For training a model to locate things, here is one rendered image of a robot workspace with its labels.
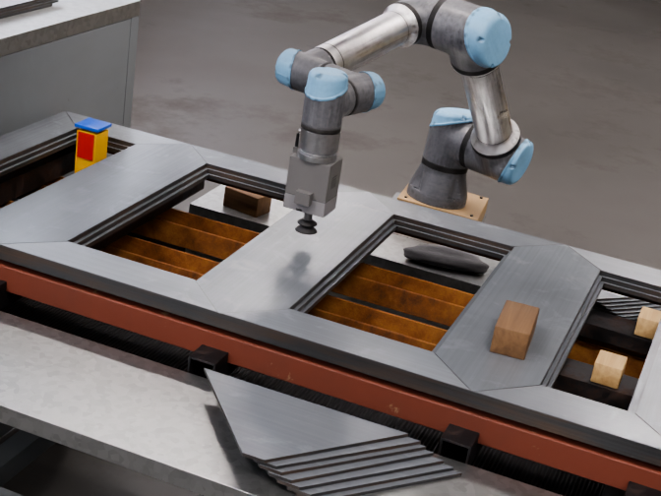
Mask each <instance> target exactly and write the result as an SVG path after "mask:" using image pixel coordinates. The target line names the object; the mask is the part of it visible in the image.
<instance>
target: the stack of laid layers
mask: <svg viewBox="0 0 661 496"><path fill-rule="evenodd" d="M77 130H78V128H77V129H75V130H72V131H70V132H67V133H65V134H63V135H60V136H58V137H56V138H53V139H51V140H48V141H46V142H44V143H41V144H39V145H36V146H34V147H32V148H29V149H27V150H25V151H22V152H20V153H17V154H15V155H11V156H9V157H6V158H4V159H2V160H0V176H3V175H5V174H7V173H9V172H12V171H14V170H16V169H19V168H21V167H23V166H25V165H28V164H30V163H32V162H35V161H37V160H39V159H41V158H44V157H46V156H48V155H52V154H54V153H56V152H59V151H61V150H63V149H66V148H68V147H70V146H72V145H75V144H76V143H77ZM134 145H135V144H132V143H128V142H124V141H121V140H117V139H113V138H110V137H108V141H107V150H108V151H110V152H113V153H119V152H121V151H123V150H125V149H127V148H129V147H132V146H134ZM206 179H212V180H216V181H219V182H223V183H227V184H230V185H234V186H237V187H241V188H245V189H248V190H252V191H256V192H259V193H263V194H266V195H270V196H274V197H277V198H280V199H284V193H285V187H286V185H283V184H279V183H276V182H272V181H268V180H266V179H262V178H258V177H255V176H251V175H247V174H244V173H240V172H236V171H233V170H229V169H225V168H222V167H218V166H214V165H211V164H205V165H203V166H201V167H199V168H198V169H196V170H194V171H192V172H190V173H189V174H187V175H185V176H183V177H182V178H180V179H178V180H176V181H174V182H173V183H171V184H169V185H167V186H165V187H164V188H162V189H160V190H158V191H156V192H155V193H153V194H151V195H149V196H148V197H146V198H144V199H142V200H141V201H140V202H138V203H136V204H134V205H132V206H131V207H129V208H127V209H125V210H124V211H122V212H120V213H118V214H116V215H115V216H113V217H110V218H108V219H107V220H105V221H103V222H101V223H99V224H98V225H96V226H94V227H92V228H91V229H89V230H87V231H85V232H83V233H82V234H80V235H78V236H76V237H74V238H73V239H71V240H69V241H70V242H73V243H76V244H80V245H83V246H86V247H91V246H93V245H94V244H96V243H98V242H100V241H101V240H103V239H105V238H106V237H108V236H110V235H112V234H113V233H115V232H117V231H118V230H120V229H122V228H124V227H125V226H127V225H129V224H130V223H132V222H134V221H135V220H137V219H139V218H141V217H143V216H145V215H146V214H148V213H150V212H152V211H153V210H155V209H157V208H158V207H160V206H162V205H164V204H165V203H167V202H169V201H170V200H172V199H174V198H176V197H177V196H179V195H181V194H182V193H184V192H186V191H188V190H189V189H191V188H193V187H194V186H196V185H198V184H200V183H201V182H203V181H205V180H206ZM396 230H398V231H401V232H405V233H409V234H412V235H416V236H420V237H423V238H427V239H430V240H434V241H438V242H441V243H445V244H449V245H451V246H455V247H458V248H462V249H466V250H469V251H473V252H477V253H480V254H484V255H487V256H491V257H495V258H498V259H502V260H501V261H500V263H499V264H498V265H497V267H496V268H495V269H494V270H493V271H492V272H491V274H490V275H489V276H488V278H487V279H486V280H485V281H484V283H483V284H482V285H481V287H480V288H479V289H478V291H477V292H476V293H475V295H474V296H473V297H472V299H471V300H470V301H469V303H468V304H467V305H466V307H465V308H464V309H463V310H462V312H461V313H460V314H459V316H458V317H457V318H456V320H455V321H454V322H453V324H452V325H451V327H450V328H449V329H448V331H447V332H446V333H445V335H444V336H443V337H442V339H441V340H440V341H439V342H438V344H437V345H436V346H435V348H434V349H433V350H432V351H433V352H434V353H435V352H436V351H437V349H438V348H439V347H440V345H441V344H442V343H443V341H444V340H445V339H446V337H447V336H448V335H449V333H450V332H451V330H452V329H453V328H454V326H455V325H456V324H457V322H458V321H459V320H460V318H461V317H462V316H463V314H464V313H465V312H466V310H467V309H468V308H469V306H470V305H471V304H472V302H473V301H474V300H475V298H476V297H477V296H478V294H479V293H480V292H481V290H482V289H483V288H484V286H485V285H486V284H487V282H488V281H489V280H490V278H491V277H492V276H493V274H494V273H495V272H496V270H497V269H498V268H499V266H500V265H501V264H502V262H503V261H504V260H505V258H506V257H507V256H508V254H509V253H510V252H511V250H512V249H513V247H511V246H508V245H505V244H501V243H497V242H494V241H490V240H486V239H483V238H479V237H475V236H472V235H468V234H464V233H460V232H457V231H453V230H449V229H446V228H442V227H438V226H435V225H432V224H428V223H425V222H421V221H417V220H414V219H410V218H406V217H400V216H396V215H393V216H392V217H390V218H389V219H388V220H387V221H386V222H385V223H384V224H383V225H381V226H380V227H379V228H378V229H377V230H376V231H375V232H374V233H373V234H371V235H370V236H369V237H368V238H367V239H366V240H365V241H364V242H363V243H362V244H360V245H359V246H358V247H357V248H356V249H355V250H354V251H353V252H352V253H350V254H349V255H348V256H347V257H346V258H345V259H344V260H343V261H342V262H341V263H339V264H338V265H337V266H336V267H335V268H334V269H333V270H332V271H331V272H329V273H328V274H327V275H326V276H325V277H324V278H323V279H322V280H321V281H319V282H318V283H317V284H316V285H315V286H314V287H313V288H312V289H311V290H309V291H308V292H307V293H306V294H305V295H304V296H303V297H302V298H301V299H299V300H298V301H297V302H296V303H295V304H294V305H293V306H292V307H291V308H290V309H293V310H297V311H300V312H303V313H306V314H308V313H309V312H310V311H311V310H312V309H313V308H314V307H315V306H316V305H317V304H318V303H319V302H320V301H321V300H322V299H323V298H324V297H326V296H327V295H328V294H329V293H330V292H331V291H332V290H333V289H334V288H335V287H336V286H337V285H338V284H339V283H340V282H341V281H342V280H344V279H345V278H346V277H347V276H348V275H349V274H350V273H351V272H352V271H353V270H354V269H355V268H356V267H357V266H358V265H360V264H361V263H362V262H363V261H364V260H365V259H366V258H367V257H368V256H369V255H370V254H371V253H372V252H373V251H374V250H375V249H376V248H378V247H379V246H380V245H381V244H382V243H383V242H384V241H385V240H386V239H387V238H388V237H389V236H390V235H391V234H392V233H393V232H395V231H396ZM0 260H4V261H7V262H10V263H13V264H16V265H20V266H23V267H26V268H29V269H32V270H35V271H39V272H42V273H45V274H48V275H51V276H55V277H58V278H60V279H65V280H68V281H72V282H75V283H78V284H81V285H84V286H88V287H91V288H94V289H97V290H100V291H104V292H107V293H110V294H113V295H116V296H119V297H123V298H126V299H129V300H132V301H135V302H139V303H142V304H145V305H148V306H150V307H153V308H157V309H160V310H163V311H166V312H169V313H173V314H176V315H179V316H182V317H185V318H189V319H192V320H195V321H198V322H201V323H204V324H208V325H211V326H214V327H217V328H220V329H224V330H226V331H229V332H232V333H235V334H238V335H242V336H245V337H248V338H251V339H254V340H258V341H263V342H266V343H269V344H272V345H276V346H279V347H282V348H285V349H288V350H292V351H295V352H298V353H301V354H304V355H308V356H311V357H314V358H317V359H320V360H323V361H326V362H329V363H332V364H335V365H338V366H342V367H345V368H348V369H351V370H354V371H357V372H361V373H364V374H367V375H370V376H373V377H377V378H380V379H383V380H386V381H389V382H392V383H396V384H399V385H401V386H404V387H407V388H411V389H414V390H417V391H420V392H423V393H427V394H430V395H433V396H436V397H439V398H442V399H446V400H449V401H452V402H455V403H461V404H464V405H467V406H470V407H473V408H476V409H480V410H483V411H486V412H489V413H492V414H496V415H498V416H501V417H504V418H507V419H510V420H514V421H517V422H520V423H523V424H526V425H530V426H533V427H536V428H539V429H542V430H546V431H549V432H552V433H555V434H558V435H561V436H565V437H568V438H571V439H574V440H576V441H580V442H583V443H586V444H589V445H592V446H595V447H599V448H602V449H605V450H608V451H611V452H615V453H618V454H621V455H624V456H627V457H630V458H634V459H637V460H640V461H643V462H646V463H650V464H653V465H658V466H661V450H658V449H655V448H652V447H649V446H646V445H642V444H639V443H636V442H634V441H630V440H627V439H624V438H621V437H618V436H614V435H611V434H608V433H605V432H601V431H598V430H595V429H592V428H589V427H585V426H582V425H579V424H576V423H572V422H569V421H566V420H563V419H560V418H557V417H554V416H551V415H548V414H544V413H541V412H538V411H535V410H531V409H528V408H525V407H522V406H519V405H515V404H512V403H507V402H503V401H500V400H497V399H494V398H491V397H487V396H484V395H481V394H478V393H474V392H471V391H468V390H465V389H462V388H459V387H456V386H453V385H450V384H446V383H443V382H440V381H437V380H434V379H430V378H427V377H424V376H421V375H417V374H414V373H411V372H408V371H404V370H401V369H398V368H395V367H392V366H388V365H386V364H383V363H380V362H376V361H373V360H370V359H367V358H364V357H360V356H357V355H354V354H351V353H347V352H344V351H341V350H338V349H335V348H331V347H328V346H325V345H322V344H318V343H315V342H312V341H307V340H303V339H300V338H297V337H294V336H291V335H288V334H285V333H282V332H278V331H275V330H272V329H269V328H266V327H262V326H259V325H256V324H253V323H249V322H246V321H243V320H240V319H237V318H233V317H230V316H227V315H224V314H218V313H217V312H214V311H211V310H209V309H205V308H202V307H199V306H196V305H192V304H189V303H186V302H183V301H180V300H176V299H173V298H170V297H167V296H163V295H160V294H157V293H154V292H150V291H147V290H144V289H141V288H138V287H134V286H131V285H129V284H126V283H122V282H119V281H116V280H113V279H107V278H104V277H101V276H98V275H94V274H91V273H88V272H85V271H82V270H78V269H75V268H72V267H69V266H65V265H62V264H59V263H56V262H53V261H49V260H46V259H43V258H40V257H36V256H34V255H31V254H28V253H24V252H21V251H18V250H15V249H12V248H8V247H5V246H2V245H0ZM603 287H605V288H609V289H612V290H616V291H619V292H622V293H626V294H630V295H633V296H637V297H641V298H644V299H648V300H651V301H655V302H659V303H661V287H660V286H656V285H653V284H649V283H645V282H641V281H638V280H634V279H628V278H624V277H620V276H617V275H613V274H609V273H606V272H602V271H600V272H599V274H598V276H597V278H596V280H595V282H594V284H593V285H592V287H591V289H590V290H589V292H588V294H587V296H586V298H585V300H584V302H583V304H582V306H581V308H580V309H579V311H578V313H577V315H576V317H575V319H574V321H573V323H572V325H571V327H570V329H569V331H568V333H567V335H566V337H565V339H564V341H563V343H562V344H561V346H560V348H559V350H558V352H557V354H556V356H555V358H554V360H553V362H552V363H551V365H550V367H549V369H548V371H547V373H546V375H545V377H544V379H543V381H542V382H541V384H540V385H543V386H547V387H550V388H553V386H554V384H555V382H556V380H557V378H558V376H559V374H560V372H561V370H562V368H563V366H564V364H565V362H566V360H567V358H568V356H569V354H570V352H571V349H572V347H573V345H574V343H575V341H576V339H577V337H578V335H579V333H580V331H581V329H582V327H583V325H584V323H585V321H586V319H587V317H588V315H589V313H590V311H591V309H592V307H593V306H594V304H595V302H596V300H597V298H598V296H599V294H600V292H601V290H602V288H603ZM660 341H661V319H660V322H659V325H658V327H657V330H656V333H655V336H654V338H653V341H652V344H651V347H650V349H649V351H648V354H647V357H646V360H645V363H644V365H643V368H642V371H641V374H640V376H639V379H638V382H637V385H636V388H635V390H634V393H633V396H632V399H631V403H630V406H629V409H628V411H630V412H634V413H635V412H636V409H637V407H638V404H639V401H640V398H641V395H642V392H643V389H644V386H645V383H646V380H647V378H648V375H649V372H650V369H651V366H652V363H653V360H654V357H655V354H656V351H657V349H658V346H659V343H660Z"/></svg>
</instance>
